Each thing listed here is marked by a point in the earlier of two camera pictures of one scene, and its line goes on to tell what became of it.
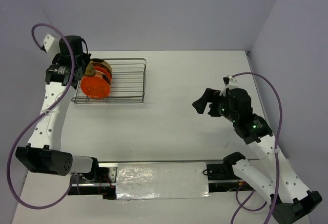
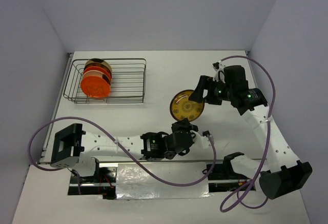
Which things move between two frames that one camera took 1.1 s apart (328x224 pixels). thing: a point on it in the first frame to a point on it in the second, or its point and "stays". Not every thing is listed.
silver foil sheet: (159, 180) stays
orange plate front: (95, 86) stays
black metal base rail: (222, 178) stays
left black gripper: (86, 57) to (184, 124)
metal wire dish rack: (127, 85) stays
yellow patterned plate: (90, 69) to (182, 107)
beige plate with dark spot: (99, 74) stays
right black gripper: (200, 104) to (204, 82)
